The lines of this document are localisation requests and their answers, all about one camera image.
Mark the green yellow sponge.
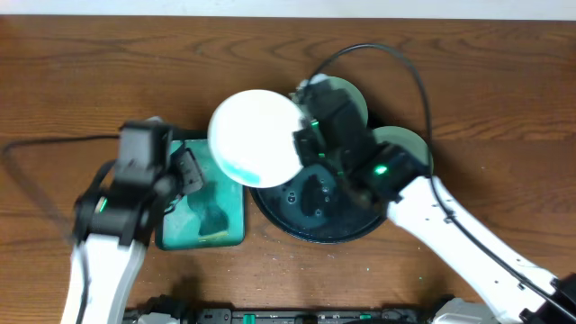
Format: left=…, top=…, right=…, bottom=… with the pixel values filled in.
left=187, top=193, right=230, bottom=239

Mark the left black cable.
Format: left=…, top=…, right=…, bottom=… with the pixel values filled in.
left=0, top=133, right=121, bottom=244

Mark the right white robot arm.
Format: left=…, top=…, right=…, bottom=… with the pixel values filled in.
left=293, top=75, right=575, bottom=323

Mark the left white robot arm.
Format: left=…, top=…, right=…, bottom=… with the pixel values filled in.
left=60, top=145, right=203, bottom=323

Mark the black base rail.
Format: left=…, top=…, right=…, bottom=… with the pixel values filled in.
left=121, top=296, right=496, bottom=324

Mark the white plate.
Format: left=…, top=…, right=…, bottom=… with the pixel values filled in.
left=208, top=89, right=303, bottom=188

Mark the round black tray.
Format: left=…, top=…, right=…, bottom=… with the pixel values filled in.
left=250, top=164, right=386, bottom=244

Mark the right black cable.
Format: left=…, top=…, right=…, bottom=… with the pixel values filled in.
left=310, top=42, right=576, bottom=316

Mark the green rectangular water tray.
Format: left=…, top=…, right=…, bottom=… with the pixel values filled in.
left=155, top=139, right=245, bottom=251

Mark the black cable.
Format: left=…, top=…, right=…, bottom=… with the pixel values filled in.
left=0, top=133, right=121, bottom=244
left=310, top=42, right=576, bottom=316

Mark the mint green plate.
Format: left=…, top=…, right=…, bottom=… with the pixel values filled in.
left=373, top=126, right=434, bottom=168
left=328, top=76, right=368, bottom=125

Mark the mint green plate top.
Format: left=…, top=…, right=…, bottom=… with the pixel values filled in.
left=328, top=76, right=368, bottom=125

